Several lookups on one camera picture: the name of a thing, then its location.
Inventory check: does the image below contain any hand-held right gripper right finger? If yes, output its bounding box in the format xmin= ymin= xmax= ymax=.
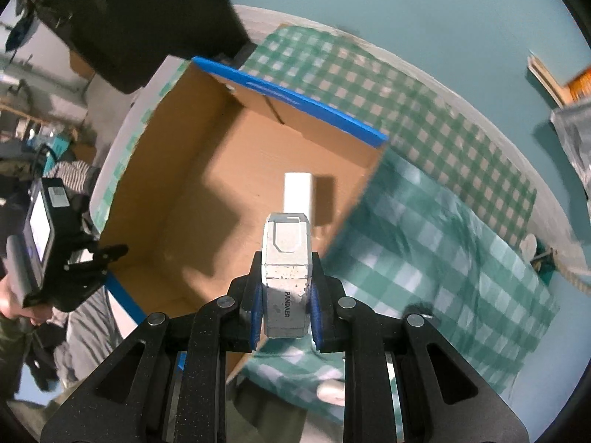
xmin=308 ymin=251 xmax=531 ymax=443

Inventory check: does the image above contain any cardboard box with blue flaps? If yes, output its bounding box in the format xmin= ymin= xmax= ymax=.
xmin=95 ymin=56 xmax=389 ymax=379

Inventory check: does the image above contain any person's left hand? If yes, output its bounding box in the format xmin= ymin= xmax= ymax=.
xmin=0 ymin=277 xmax=51 ymax=326

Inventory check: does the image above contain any small white box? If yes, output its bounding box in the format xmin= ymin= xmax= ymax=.
xmin=283 ymin=172 xmax=315 ymax=227

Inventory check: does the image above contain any teal box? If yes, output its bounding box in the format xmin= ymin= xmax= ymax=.
xmin=28 ymin=133 xmax=70 ymax=154

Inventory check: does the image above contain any green checked tablecloth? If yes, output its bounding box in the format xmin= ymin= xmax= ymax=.
xmin=95 ymin=25 xmax=561 ymax=425

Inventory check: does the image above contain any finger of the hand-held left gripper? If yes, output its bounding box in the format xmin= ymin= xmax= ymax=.
xmin=65 ymin=244 xmax=129 ymax=287

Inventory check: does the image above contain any black and white striped cloth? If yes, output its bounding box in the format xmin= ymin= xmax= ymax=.
xmin=55 ymin=161 xmax=100 ymax=195

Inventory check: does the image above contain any white slipper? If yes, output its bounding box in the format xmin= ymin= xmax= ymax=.
xmin=316 ymin=378 xmax=346 ymax=408

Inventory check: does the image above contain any beige rope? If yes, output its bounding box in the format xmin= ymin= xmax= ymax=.
xmin=554 ymin=244 xmax=591 ymax=296

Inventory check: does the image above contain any white rectangular charger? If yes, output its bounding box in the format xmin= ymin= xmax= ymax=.
xmin=261 ymin=212 xmax=314 ymax=339

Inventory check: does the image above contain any grey cloth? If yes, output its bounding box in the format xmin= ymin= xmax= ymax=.
xmin=65 ymin=286 xmax=139 ymax=384

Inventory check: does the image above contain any silver foil bag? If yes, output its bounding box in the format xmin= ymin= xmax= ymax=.
xmin=550 ymin=102 xmax=591 ymax=185

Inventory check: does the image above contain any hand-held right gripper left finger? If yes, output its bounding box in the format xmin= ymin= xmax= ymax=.
xmin=41 ymin=251 xmax=269 ymax=443

